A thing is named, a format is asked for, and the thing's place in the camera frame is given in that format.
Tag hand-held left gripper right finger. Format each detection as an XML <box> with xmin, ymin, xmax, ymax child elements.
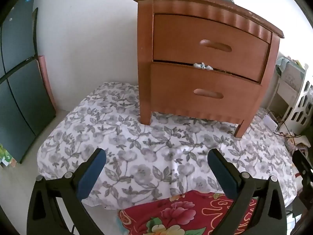
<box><xmin>207</xmin><ymin>148</ymin><xmax>288</xmax><ymax>235</ymax></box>

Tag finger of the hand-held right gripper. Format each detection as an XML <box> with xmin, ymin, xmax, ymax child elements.
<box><xmin>292</xmin><ymin>149</ymin><xmax>313</xmax><ymax>177</ymax></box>

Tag wooden drawer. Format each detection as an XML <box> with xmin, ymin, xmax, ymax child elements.
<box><xmin>153</xmin><ymin>13</ymin><xmax>273</xmax><ymax>84</ymax></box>
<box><xmin>150</xmin><ymin>61</ymin><xmax>263</xmax><ymax>124</ymax></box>

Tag green printed carton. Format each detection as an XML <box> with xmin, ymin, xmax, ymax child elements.
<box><xmin>0</xmin><ymin>143</ymin><xmax>17</xmax><ymax>169</ymax></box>

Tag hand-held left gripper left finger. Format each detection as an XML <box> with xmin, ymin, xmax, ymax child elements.
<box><xmin>27</xmin><ymin>148</ymin><xmax>107</xmax><ymax>235</ymax></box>

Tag white small cabinet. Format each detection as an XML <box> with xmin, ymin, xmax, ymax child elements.
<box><xmin>266</xmin><ymin>57</ymin><xmax>306</xmax><ymax>118</ymax></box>

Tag white lattice rack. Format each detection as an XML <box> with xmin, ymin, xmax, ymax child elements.
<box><xmin>279</xmin><ymin>78</ymin><xmax>313</xmax><ymax>137</ymax></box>

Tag grey floral blanket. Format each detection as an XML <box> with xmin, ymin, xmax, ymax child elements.
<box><xmin>37</xmin><ymin>82</ymin><xmax>297</xmax><ymax>210</ymax></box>

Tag teal cloth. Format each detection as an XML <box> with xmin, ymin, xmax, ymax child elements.
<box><xmin>276</xmin><ymin>57</ymin><xmax>290</xmax><ymax>73</ymax></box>

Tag red floral blanket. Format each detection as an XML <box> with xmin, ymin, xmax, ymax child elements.
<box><xmin>117</xmin><ymin>191</ymin><xmax>260</xmax><ymax>235</ymax></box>

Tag pink rolled mat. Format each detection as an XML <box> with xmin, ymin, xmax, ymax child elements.
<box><xmin>38</xmin><ymin>55</ymin><xmax>57</xmax><ymax>110</ymax></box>

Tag wooden nightstand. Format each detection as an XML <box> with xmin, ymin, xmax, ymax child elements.
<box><xmin>133</xmin><ymin>0</ymin><xmax>285</xmax><ymax>139</ymax></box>

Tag grey patterned cloth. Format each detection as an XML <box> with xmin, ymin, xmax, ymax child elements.
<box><xmin>193</xmin><ymin>62</ymin><xmax>213</xmax><ymax>70</ymax></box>

